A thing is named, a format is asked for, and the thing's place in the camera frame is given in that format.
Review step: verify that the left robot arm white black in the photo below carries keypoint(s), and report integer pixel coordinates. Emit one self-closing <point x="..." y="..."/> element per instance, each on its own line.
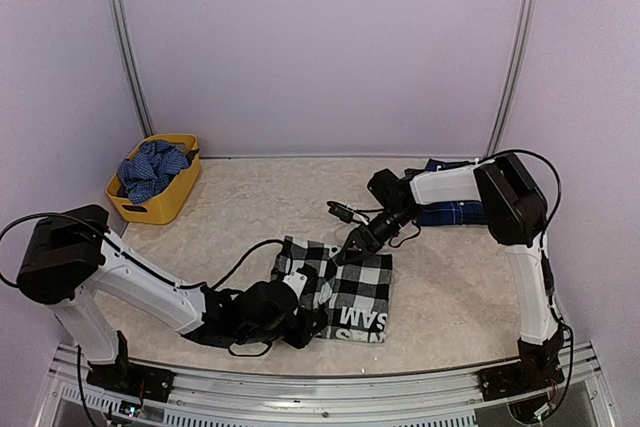
<point x="73" y="255"/>

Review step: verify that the aluminium frame post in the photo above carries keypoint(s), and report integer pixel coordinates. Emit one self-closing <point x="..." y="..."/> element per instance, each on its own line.
<point x="131" y="71"/>
<point x="516" y="59"/>

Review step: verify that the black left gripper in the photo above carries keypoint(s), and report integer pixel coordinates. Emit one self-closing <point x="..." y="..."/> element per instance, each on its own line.
<point x="304" y="334"/>

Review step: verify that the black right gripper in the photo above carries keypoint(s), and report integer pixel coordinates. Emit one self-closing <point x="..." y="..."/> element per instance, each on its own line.
<point x="356" y="238"/>

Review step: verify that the yellow plastic basket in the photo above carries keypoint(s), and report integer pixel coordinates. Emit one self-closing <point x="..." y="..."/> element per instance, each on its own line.
<point x="164" y="208"/>

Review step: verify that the right aluminium frame post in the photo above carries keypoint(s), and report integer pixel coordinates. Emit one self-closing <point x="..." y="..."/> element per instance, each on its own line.
<point x="516" y="59"/>

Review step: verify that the blue plaid shirt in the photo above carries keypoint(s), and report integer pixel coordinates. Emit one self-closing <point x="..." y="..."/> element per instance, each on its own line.
<point x="452" y="213"/>

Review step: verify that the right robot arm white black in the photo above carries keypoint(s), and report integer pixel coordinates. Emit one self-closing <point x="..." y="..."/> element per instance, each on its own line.
<point x="517" y="215"/>

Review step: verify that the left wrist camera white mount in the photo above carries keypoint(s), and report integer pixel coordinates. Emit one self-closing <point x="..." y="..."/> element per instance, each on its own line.
<point x="294" y="284"/>

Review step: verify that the left aluminium frame post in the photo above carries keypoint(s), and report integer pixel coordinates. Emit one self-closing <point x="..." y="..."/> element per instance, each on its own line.
<point x="131" y="71"/>

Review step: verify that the black white checked shirt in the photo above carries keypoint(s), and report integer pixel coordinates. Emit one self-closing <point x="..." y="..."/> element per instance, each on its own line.
<point x="356" y="296"/>

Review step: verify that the blue gingham crumpled shirt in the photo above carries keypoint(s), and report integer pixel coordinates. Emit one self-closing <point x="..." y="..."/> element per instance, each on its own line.
<point x="151" y="170"/>

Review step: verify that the aluminium front rail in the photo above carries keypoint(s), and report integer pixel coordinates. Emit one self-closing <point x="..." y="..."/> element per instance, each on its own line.
<point x="329" y="383"/>

